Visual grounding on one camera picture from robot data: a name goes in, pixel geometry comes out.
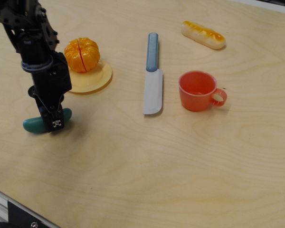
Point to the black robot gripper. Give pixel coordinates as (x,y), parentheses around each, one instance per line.
(51,81)

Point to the green toy cucumber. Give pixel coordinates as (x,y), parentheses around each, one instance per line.
(32,125)

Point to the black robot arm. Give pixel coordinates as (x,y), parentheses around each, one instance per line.
(28,28)

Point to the orange plastic cup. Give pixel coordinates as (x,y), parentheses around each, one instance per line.
(198,90)

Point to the yellow plastic plate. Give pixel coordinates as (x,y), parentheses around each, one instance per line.
(92,81)

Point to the orange toy tangerine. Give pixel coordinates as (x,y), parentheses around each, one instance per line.
(82,54)

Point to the toy bread loaf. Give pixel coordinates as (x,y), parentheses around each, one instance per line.
(203,35)

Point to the toy knife blue handle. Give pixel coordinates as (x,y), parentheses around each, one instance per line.
(153,89)

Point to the black corner bracket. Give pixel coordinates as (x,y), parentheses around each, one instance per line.
(23,217)

